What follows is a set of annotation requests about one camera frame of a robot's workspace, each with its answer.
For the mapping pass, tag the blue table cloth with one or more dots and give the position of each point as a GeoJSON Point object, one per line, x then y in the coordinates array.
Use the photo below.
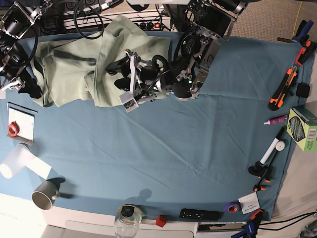
{"type": "Point", "coordinates": [166, 155]}

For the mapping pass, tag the purple tape roll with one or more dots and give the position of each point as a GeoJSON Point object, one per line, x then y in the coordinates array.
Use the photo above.
{"type": "Point", "coordinates": [232, 207]}

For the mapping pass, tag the white notepad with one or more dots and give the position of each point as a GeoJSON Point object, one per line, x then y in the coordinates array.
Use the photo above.
{"type": "Point", "coordinates": [25, 118]}

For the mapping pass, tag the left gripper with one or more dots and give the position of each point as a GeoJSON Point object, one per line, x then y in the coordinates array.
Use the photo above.
{"type": "Point", "coordinates": [146, 77]}

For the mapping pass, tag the blue orange spring clamp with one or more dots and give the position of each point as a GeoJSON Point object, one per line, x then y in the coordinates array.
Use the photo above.
{"type": "Point", "coordinates": [251, 228]}

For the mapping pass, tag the white round cap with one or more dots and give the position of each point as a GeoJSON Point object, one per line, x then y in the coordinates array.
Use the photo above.
{"type": "Point", "coordinates": [280, 145]}

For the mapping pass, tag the green cardboard box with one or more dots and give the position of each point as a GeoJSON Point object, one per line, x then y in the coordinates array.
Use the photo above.
{"type": "Point", "coordinates": [302, 127]}

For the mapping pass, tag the black power strip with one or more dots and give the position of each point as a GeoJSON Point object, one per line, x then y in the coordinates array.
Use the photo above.
{"type": "Point", "coordinates": [149, 26]}

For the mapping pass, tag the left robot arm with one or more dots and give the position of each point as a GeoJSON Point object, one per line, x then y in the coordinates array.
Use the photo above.
{"type": "Point", "coordinates": [205, 24]}

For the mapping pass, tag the black square box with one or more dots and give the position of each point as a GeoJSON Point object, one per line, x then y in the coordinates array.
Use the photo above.
{"type": "Point", "coordinates": [303, 90]}

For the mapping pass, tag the red cube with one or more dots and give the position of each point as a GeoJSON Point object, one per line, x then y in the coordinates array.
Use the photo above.
{"type": "Point", "coordinates": [161, 221]}

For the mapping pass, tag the white paper card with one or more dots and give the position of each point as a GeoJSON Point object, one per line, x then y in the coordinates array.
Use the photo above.
{"type": "Point", "coordinates": [249, 203]}

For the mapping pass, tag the orange black utility knife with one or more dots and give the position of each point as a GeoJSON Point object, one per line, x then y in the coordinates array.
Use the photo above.
{"type": "Point", "coordinates": [281, 94]}

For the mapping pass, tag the white black marker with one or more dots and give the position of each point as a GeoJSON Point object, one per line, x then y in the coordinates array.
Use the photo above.
{"type": "Point", "coordinates": [272, 146]}

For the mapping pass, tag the purple glue tube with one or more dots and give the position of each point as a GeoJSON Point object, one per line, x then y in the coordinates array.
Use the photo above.
{"type": "Point", "coordinates": [276, 120]}

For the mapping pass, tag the red tape roll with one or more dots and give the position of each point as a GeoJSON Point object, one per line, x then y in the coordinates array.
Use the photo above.
{"type": "Point", "coordinates": [13, 129]}

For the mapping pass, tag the black orange bar clamp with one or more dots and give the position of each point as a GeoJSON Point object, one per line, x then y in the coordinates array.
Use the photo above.
{"type": "Point", "coordinates": [263, 172]}

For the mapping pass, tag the blue black clamp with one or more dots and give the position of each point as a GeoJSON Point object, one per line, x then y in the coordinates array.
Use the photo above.
{"type": "Point", "coordinates": [301, 35]}

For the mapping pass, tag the grey ceramic mug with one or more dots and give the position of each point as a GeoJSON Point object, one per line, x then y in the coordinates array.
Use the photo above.
{"type": "Point", "coordinates": [45, 195]}

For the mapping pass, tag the black remote control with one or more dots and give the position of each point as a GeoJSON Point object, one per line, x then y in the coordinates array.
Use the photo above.
{"type": "Point", "coordinates": [200, 214]}

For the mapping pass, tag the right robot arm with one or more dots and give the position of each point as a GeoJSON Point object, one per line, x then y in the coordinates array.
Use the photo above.
{"type": "Point", "coordinates": [13, 58]}

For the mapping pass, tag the clear glass jar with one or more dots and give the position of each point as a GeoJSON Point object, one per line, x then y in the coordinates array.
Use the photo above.
{"type": "Point", "coordinates": [127, 221]}

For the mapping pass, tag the light green T-shirt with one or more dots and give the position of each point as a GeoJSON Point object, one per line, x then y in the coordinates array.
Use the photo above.
{"type": "Point", "coordinates": [68, 70]}

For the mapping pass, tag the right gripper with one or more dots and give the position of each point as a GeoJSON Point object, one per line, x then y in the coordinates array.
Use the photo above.
{"type": "Point", "coordinates": [21, 84]}

